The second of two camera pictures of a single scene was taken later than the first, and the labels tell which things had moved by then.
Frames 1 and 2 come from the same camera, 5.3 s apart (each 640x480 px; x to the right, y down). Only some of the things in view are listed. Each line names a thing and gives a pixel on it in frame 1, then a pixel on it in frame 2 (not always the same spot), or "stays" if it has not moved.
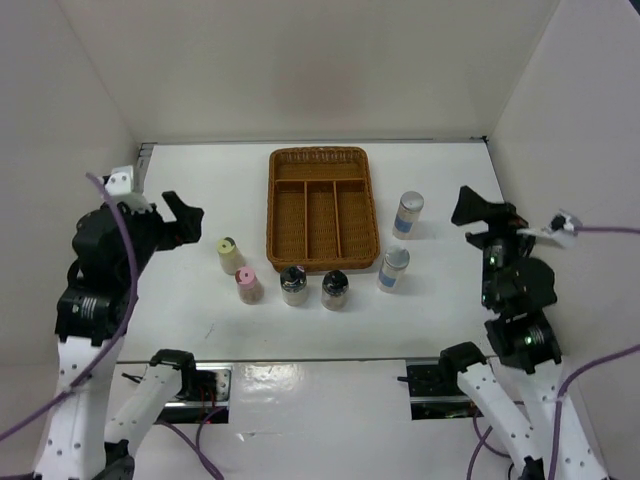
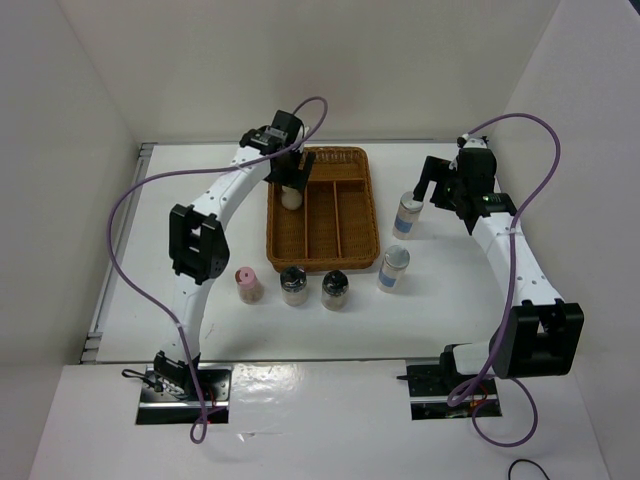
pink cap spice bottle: x=250 y=289 stays
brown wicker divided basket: x=322 y=211 stays
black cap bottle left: x=293 y=280 stays
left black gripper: x=186 y=228 to x=296 y=178
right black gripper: x=501 y=218 to x=434 y=168
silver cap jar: x=393 y=269 stays
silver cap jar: x=410 y=205 stays
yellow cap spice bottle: x=231 y=258 to x=291 y=199
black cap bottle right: x=335 y=289 stays
